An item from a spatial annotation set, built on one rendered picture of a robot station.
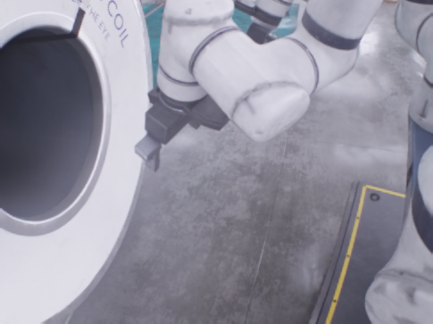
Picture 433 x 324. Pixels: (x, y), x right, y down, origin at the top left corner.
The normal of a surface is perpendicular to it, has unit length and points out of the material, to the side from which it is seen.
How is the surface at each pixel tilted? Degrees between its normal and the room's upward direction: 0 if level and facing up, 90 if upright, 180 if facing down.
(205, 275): 0
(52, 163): 19
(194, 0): 23
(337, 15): 99
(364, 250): 0
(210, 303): 0
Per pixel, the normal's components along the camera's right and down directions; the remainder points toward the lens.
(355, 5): -0.12, 0.82
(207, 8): 0.15, -0.51
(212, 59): -0.44, -0.01
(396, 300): -0.81, 0.47
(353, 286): -0.08, -0.76
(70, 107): -0.28, 0.26
